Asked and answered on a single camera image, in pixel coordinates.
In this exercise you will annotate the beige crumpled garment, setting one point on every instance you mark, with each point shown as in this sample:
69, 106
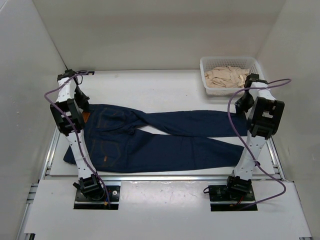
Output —
226, 77

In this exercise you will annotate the dark blue denim trousers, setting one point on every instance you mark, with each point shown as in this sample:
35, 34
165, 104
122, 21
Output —
126, 140

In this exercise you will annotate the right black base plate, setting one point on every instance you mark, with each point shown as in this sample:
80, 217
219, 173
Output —
223, 201

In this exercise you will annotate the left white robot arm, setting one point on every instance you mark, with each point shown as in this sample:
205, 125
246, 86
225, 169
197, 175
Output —
67, 112

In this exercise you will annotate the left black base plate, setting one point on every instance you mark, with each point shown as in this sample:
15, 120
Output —
82, 202

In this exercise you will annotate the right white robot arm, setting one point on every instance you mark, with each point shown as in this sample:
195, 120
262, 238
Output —
265, 113

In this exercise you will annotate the white plastic basket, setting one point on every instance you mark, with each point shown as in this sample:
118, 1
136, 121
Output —
208, 63

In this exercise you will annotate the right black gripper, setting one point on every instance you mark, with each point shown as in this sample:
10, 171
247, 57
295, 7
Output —
240, 108

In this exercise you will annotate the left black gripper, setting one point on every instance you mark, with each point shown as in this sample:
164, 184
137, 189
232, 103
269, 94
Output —
83, 104

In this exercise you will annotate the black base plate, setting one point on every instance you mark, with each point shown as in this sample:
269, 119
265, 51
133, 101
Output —
82, 202
223, 201

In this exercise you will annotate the aluminium rail frame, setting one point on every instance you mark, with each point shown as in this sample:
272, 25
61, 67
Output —
159, 206

